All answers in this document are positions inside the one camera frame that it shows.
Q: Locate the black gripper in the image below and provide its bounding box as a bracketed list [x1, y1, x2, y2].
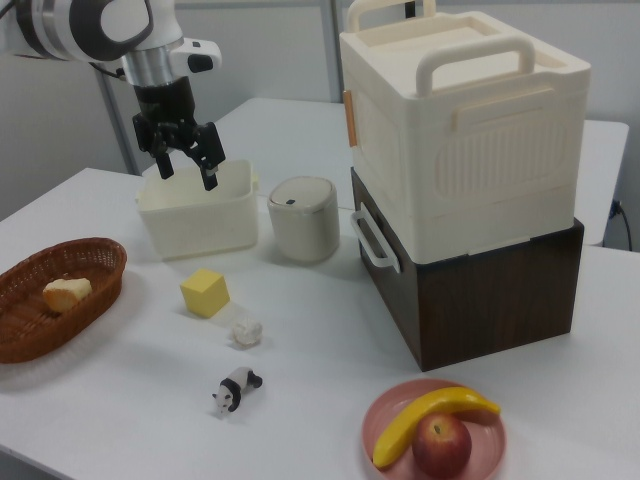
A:
[131, 79, 226, 192]

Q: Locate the small beige trash can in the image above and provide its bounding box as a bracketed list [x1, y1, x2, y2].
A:
[266, 175, 341, 265]

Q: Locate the white plastic basket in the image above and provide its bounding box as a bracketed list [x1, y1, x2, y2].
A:
[135, 159, 262, 261]

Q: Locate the yellow cube block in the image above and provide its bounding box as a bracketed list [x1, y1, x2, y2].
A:
[179, 267, 231, 318]

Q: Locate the piece of bread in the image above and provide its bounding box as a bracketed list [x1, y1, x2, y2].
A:
[42, 277, 94, 314]

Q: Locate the crumpled white paper ball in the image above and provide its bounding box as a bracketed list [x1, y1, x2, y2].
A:
[231, 317, 264, 347]

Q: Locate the brown wicker basket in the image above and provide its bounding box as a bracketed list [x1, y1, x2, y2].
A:
[0, 237, 128, 365]

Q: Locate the panda figurine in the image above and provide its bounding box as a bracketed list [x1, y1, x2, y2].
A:
[211, 366, 264, 416]

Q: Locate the cream plastic storage box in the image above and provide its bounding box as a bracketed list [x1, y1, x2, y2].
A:
[339, 0, 592, 265]

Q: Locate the dark brown wooden box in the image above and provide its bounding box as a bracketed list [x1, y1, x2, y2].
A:
[349, 166, 586, 373]

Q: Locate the yellow banana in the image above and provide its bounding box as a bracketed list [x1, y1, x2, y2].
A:
[372, 386, 502, 469]

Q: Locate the red apple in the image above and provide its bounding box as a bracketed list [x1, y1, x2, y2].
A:
[411, 412, 473, 478]

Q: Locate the pink plate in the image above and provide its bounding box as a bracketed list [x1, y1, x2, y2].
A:
[361, 378, 508, 480]

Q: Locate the black cable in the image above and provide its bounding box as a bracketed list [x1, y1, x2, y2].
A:
[610, 198, 632, 251]

